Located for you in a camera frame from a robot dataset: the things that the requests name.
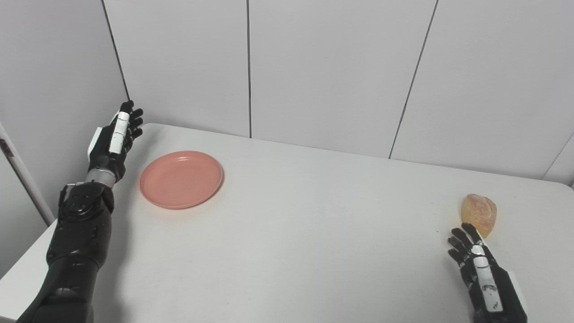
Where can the golden bread roll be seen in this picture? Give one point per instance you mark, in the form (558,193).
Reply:
(480,213)

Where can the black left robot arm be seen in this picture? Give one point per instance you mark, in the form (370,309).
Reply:
(74,251)

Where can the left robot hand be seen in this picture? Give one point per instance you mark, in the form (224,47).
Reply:
(112,143)

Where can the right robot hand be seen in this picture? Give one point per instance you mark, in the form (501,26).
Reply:
(486,282)

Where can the pink round plate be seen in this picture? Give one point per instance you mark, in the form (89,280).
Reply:
(181,179)

